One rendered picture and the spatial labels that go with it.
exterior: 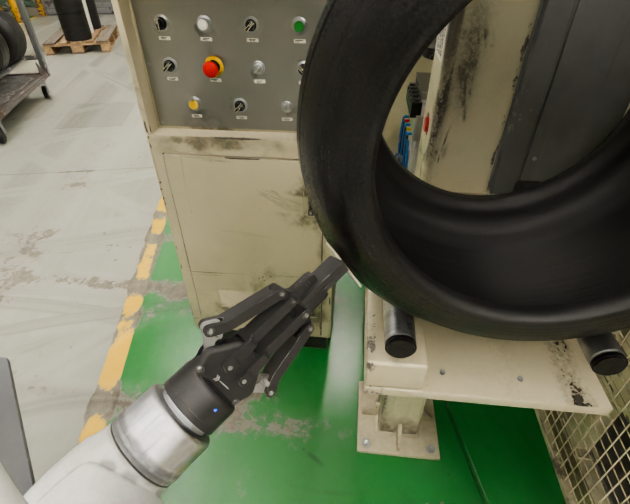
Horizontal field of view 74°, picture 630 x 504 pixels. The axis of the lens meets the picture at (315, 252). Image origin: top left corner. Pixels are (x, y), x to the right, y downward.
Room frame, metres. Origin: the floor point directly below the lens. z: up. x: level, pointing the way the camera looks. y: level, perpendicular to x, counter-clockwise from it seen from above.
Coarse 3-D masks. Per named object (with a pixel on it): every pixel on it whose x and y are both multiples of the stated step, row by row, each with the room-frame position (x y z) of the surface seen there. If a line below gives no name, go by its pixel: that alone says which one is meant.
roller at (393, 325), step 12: (384, 312) 0.44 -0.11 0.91; (396, 312) 0.43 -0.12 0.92; (384, 324) 0.42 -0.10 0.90; (396, 324) 0.41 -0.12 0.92; (408, 324) 0.41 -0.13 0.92; (384, 336) 0.40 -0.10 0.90; (396, 336) 0.38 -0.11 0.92; (408, 336) 0.38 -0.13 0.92; (396, 348) 0.38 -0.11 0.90; (408, 348) 0.38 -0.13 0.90
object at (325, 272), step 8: (328, 264) 0.39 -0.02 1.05; (336, 264) 0.38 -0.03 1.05; (344, 264) 0.38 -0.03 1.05; (312, 272) 0.39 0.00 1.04; (320, 272) 0.38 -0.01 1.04; (328, 272) 0.37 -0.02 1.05; (336, 272) 0.37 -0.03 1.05; (320, 280) 0.36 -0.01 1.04; (328, 280) 0.36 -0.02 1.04; (312, 288) 0.36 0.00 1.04; (320, 288) 0.36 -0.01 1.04; (304, 296) 0.35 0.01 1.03; (312, 296) 0.35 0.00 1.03; (304, 304) 0.34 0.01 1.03
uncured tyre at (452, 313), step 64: (384, 0) 0.39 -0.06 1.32; (448, 0) 0.38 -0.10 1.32; (320, 64) 0.42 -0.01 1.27; (384, 64) 0.39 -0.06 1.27; (320, 128) 0.41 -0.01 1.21; (320, 192) 0.41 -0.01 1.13; (384, 192) 0.65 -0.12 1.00; (448, 192) 0.67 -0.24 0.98; (512, 192) 0.66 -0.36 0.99; (576, 192) 0.62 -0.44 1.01; (384, 256) 0.38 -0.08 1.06; (448, 256) 0.57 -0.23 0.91; (512, 256) 0.57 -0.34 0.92; (576, 256) 0.52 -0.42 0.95; (448, 320) 0.38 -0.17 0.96; (512, 320) 0.36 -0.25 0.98; (576, 320) 0.35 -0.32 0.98
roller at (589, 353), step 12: (600, 336) 0.38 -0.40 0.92; (612, 336) 0.38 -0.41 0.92; (588, 348) 0.38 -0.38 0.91; (600, 348) 0.37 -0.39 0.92; (612, 348) 0.36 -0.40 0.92; (588, 360) 0.36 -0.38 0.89; (600, 360) 0.35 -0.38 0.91; (612, 360) 0.35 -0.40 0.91; (624, 360) 0.35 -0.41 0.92; (600, 372) 0.35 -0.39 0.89; (612, 372) 0.35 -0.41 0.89
